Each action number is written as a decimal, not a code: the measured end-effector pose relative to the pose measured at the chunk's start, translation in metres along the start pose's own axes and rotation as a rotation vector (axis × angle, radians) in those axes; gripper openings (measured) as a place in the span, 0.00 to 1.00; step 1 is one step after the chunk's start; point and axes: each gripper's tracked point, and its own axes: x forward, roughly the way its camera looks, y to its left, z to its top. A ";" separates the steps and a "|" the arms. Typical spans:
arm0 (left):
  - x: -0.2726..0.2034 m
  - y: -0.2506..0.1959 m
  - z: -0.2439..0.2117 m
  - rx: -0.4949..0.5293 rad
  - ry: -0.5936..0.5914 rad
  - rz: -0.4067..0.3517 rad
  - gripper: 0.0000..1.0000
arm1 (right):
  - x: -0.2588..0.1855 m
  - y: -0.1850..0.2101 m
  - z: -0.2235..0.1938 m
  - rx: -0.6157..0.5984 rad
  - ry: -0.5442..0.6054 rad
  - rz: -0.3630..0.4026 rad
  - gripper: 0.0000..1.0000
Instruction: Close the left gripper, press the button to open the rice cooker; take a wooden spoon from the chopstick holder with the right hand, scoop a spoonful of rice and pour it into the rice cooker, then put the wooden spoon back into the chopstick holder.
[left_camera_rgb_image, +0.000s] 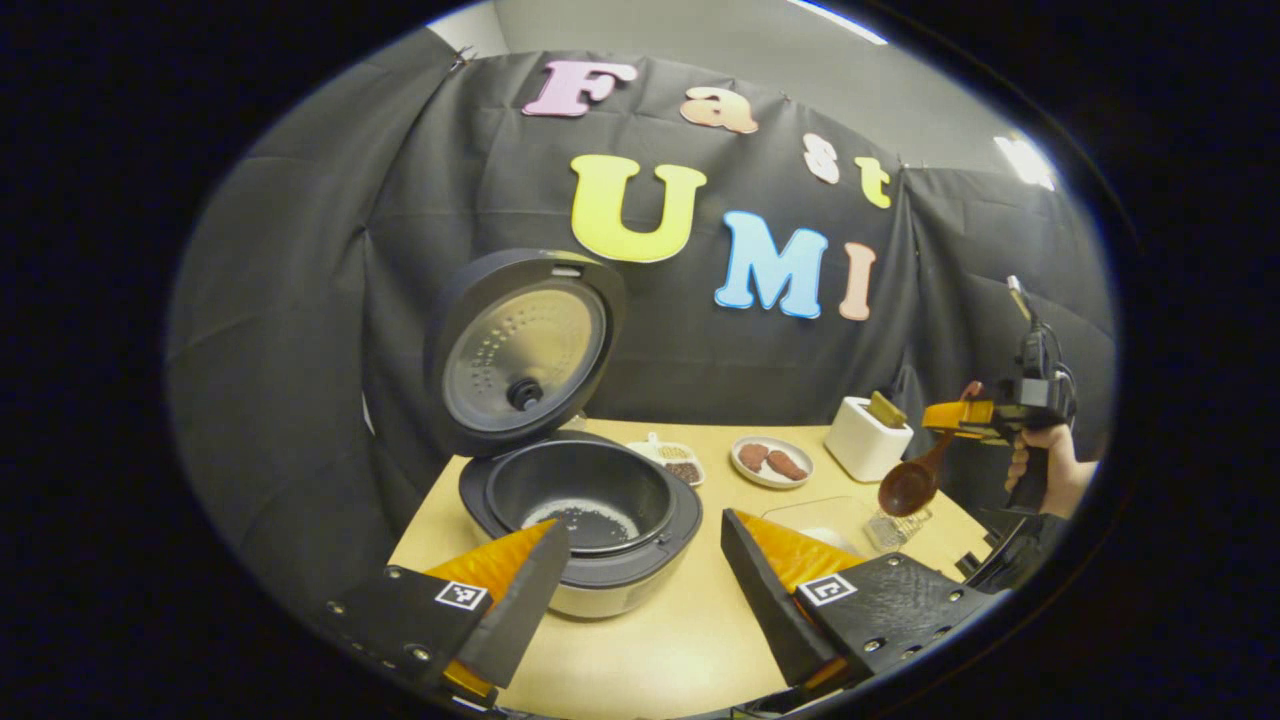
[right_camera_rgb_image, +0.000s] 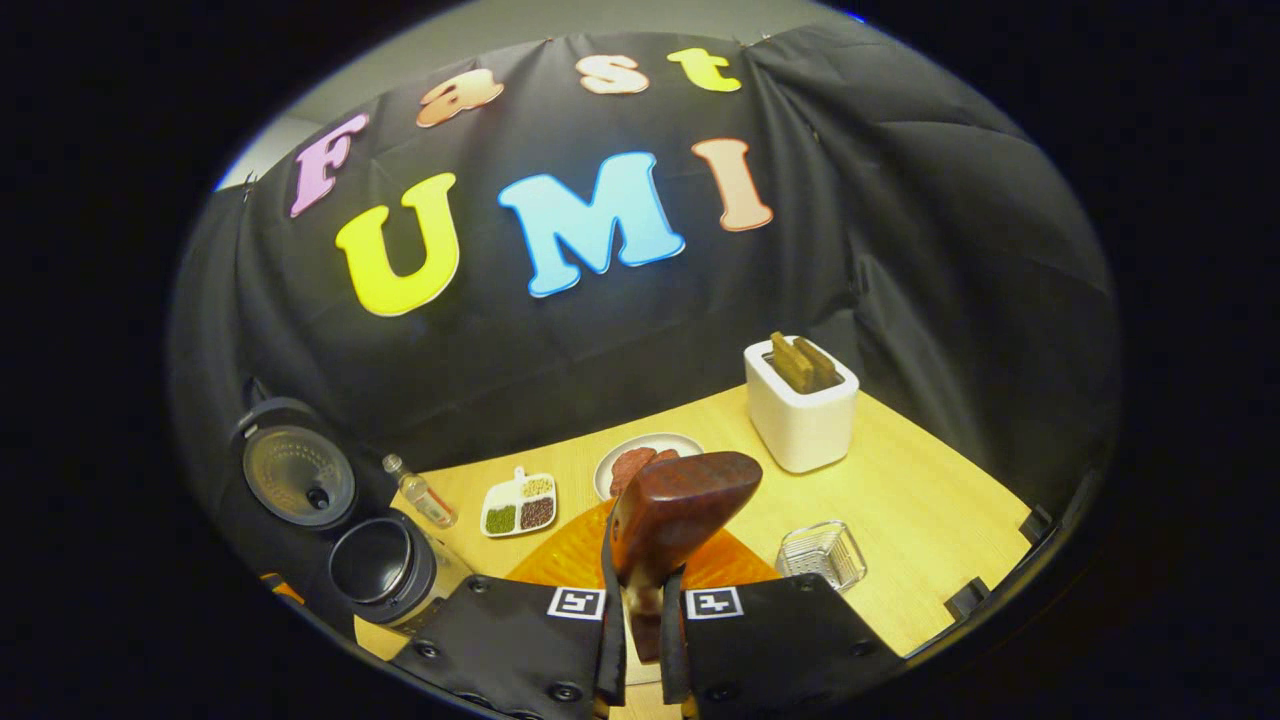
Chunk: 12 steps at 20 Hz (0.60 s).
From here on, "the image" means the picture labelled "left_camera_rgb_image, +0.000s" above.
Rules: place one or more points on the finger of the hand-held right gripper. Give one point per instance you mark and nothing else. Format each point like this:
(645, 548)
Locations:
(955, 418)

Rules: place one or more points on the white toaster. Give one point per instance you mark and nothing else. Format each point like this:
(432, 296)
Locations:
(860, 450)

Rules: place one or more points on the brown wooden spoon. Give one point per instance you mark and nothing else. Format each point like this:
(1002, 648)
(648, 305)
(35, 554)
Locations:
(910, 485)

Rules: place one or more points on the black rice cooker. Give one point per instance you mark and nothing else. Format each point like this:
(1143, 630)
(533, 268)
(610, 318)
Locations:
(580, 490)

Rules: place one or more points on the round white plate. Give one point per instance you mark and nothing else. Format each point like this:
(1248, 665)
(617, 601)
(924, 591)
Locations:
(770, 480)

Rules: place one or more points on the red-brown meat piece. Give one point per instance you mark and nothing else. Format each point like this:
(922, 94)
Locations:
(788, 466)
(752, 458)

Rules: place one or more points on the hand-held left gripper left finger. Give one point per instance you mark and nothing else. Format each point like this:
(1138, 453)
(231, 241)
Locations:
(520, 610)

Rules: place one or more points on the divided white bean dish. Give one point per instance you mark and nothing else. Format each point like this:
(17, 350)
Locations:
(675, 465)

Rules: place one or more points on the black backdrop cloth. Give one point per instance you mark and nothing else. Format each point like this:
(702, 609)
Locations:
(300, 300)

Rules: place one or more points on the small ceiling light panel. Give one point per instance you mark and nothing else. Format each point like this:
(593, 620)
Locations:
(1025, 160)

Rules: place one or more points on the clear rice container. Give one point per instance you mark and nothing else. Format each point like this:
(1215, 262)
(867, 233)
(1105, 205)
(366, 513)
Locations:
(815, 520)

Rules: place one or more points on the brown toast slice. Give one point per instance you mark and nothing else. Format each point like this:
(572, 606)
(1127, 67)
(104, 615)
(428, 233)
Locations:
(887, 408)

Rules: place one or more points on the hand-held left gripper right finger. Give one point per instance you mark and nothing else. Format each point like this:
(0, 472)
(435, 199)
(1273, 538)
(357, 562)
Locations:
(765, 600)

